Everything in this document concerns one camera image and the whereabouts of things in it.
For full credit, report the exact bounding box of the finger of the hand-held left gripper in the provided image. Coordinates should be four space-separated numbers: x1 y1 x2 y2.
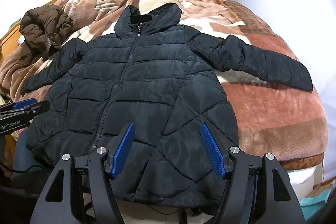
0 98 38 112
23 100 51 117

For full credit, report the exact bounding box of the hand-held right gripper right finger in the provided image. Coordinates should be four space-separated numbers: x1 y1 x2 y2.
200 122 306 224

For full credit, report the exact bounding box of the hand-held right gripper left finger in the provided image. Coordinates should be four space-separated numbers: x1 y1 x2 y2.
30 122 135 224

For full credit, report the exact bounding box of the black puffer jacket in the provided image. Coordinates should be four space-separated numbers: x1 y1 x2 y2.
20 3 313 210

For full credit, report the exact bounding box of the person's jeans leg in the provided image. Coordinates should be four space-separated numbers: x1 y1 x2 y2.
13 129 50 172

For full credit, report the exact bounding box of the brown printed blanket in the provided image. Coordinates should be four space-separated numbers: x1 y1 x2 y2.
0 0 328 170

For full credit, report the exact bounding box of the brown puffer jacket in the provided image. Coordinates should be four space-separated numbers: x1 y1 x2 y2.
20 5 74 62

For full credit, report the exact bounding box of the flat cardboard piece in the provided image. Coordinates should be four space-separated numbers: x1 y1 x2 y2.
304 177 336 201

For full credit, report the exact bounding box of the black cable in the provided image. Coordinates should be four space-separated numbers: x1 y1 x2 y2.
0 161 54 175

